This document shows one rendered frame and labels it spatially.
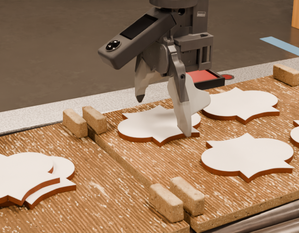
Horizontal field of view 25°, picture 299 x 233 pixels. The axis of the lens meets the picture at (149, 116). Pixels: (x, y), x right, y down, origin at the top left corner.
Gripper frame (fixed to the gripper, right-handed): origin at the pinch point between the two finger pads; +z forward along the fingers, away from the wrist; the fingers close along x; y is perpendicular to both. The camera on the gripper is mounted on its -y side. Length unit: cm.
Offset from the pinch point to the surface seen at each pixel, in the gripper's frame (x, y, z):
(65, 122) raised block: 7.1, -12.8, 0.4
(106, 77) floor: 241, 110, 95
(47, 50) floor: 302, 98, 95
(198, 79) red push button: 15.8, 18.1, 1.7
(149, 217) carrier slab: -21.5, -13.9, 1.3
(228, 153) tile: -14.0, 3.4, 0.1
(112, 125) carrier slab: 4.1, -5.9, 1.3
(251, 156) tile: -16.4, 5.6, 0.1
